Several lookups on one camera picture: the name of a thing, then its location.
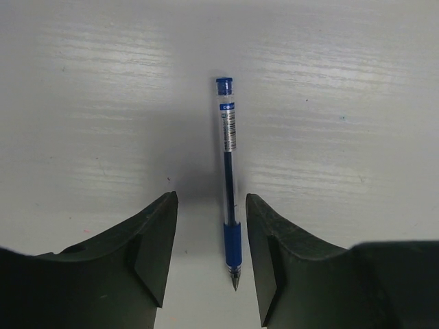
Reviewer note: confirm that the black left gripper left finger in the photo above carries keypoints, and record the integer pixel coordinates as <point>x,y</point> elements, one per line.
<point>116,279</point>

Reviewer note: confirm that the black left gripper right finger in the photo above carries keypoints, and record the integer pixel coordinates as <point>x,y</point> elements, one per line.
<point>302,281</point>

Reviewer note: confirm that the blue gel pen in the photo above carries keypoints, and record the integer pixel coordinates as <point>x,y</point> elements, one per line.
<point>228,145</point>

